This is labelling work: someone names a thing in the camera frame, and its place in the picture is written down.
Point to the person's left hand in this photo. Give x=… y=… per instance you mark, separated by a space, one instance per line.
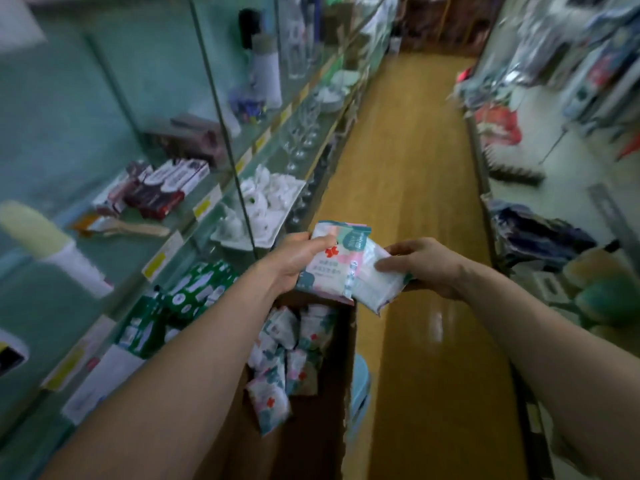
x=290 y=265

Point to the person's right hand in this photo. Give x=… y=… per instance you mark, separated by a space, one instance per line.
x=430 y=267

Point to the wipes packet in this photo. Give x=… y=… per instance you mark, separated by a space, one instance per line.
x=335 y=260
x=378 y=285

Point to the pile of packets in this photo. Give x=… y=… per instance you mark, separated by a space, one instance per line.
x=285 y=360

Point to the brown cardboard box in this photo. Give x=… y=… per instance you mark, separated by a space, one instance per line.
x=320 y=435

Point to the person's left forearm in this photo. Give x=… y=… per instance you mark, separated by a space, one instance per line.
x=160 y=395

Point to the person's right forearm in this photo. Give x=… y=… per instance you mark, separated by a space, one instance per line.
x=560 y=365

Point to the beige tissue box holder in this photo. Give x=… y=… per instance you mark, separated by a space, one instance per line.
x=550 y=287

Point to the red white packaged box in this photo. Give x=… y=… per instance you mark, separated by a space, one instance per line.
x=118 y=190
x=170 y=187

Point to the white ceramic tea set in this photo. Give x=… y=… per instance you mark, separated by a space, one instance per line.
x=262 y=205

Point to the green bulb boxes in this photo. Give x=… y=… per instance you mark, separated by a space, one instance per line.
x=190 y=295

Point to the dark plastic bags bundle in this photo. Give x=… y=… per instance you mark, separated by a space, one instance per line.
x=540 y=235

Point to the white textured pack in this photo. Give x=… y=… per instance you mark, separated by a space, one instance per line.
x=515 y=173

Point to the blue plastic stool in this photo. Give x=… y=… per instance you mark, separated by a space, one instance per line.
x=359 y=390

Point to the red mesh bag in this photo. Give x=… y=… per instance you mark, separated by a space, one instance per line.
x=498 y=125

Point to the blue packaged cups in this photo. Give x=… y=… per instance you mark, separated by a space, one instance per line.
x=247 y=109

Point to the beige round container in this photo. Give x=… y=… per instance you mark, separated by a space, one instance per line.
x=598 y=267

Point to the stack of white bowls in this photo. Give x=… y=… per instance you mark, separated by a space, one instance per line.
x=330 y=99

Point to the green round container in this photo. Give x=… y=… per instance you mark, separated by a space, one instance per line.
x=612 y=300

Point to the white thermos flask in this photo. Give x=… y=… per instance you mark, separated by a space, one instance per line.
x=266 y=75

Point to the clear tall bottle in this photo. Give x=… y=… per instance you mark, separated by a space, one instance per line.
x=293 y=35

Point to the hanging packaged goods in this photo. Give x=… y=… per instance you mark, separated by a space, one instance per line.
x=590 y=55

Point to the black cap white bottle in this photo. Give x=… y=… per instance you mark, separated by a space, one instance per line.
x=10 y=355

